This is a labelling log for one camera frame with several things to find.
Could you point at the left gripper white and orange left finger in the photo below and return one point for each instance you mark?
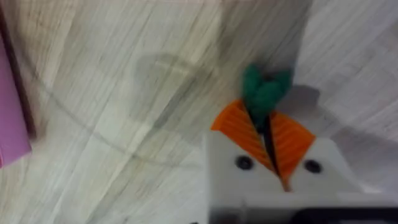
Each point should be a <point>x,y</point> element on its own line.
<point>231,155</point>

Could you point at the left gripper white and orange right finger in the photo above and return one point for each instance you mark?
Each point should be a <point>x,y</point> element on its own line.
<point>306,158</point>

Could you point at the toy carrot with green leaves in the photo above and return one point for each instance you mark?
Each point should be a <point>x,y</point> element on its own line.
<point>264,90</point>

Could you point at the pink box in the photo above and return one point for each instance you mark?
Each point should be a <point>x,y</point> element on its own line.
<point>12,109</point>

